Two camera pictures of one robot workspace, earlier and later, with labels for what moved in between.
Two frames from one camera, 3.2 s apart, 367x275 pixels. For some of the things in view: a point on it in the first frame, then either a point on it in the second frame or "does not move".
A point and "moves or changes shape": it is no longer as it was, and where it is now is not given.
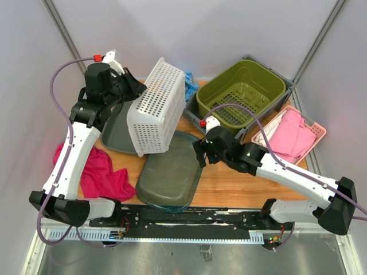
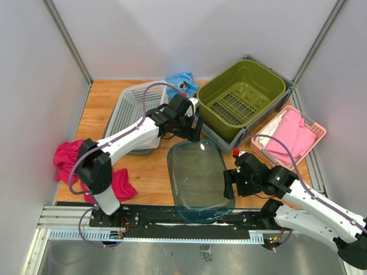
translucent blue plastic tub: (169, 179) -> (196, 172)
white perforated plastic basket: (153, 120) moves or changes shape
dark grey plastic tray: (116, 134) -> (134, 152)
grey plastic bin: (277, 106) does not move
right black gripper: (199, 146) -> (230, 177)
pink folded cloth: (292, 138) does not move
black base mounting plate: (203, 222) does not move
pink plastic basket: (290, 134) does not move
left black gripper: (135, 86) -> (192, 134)
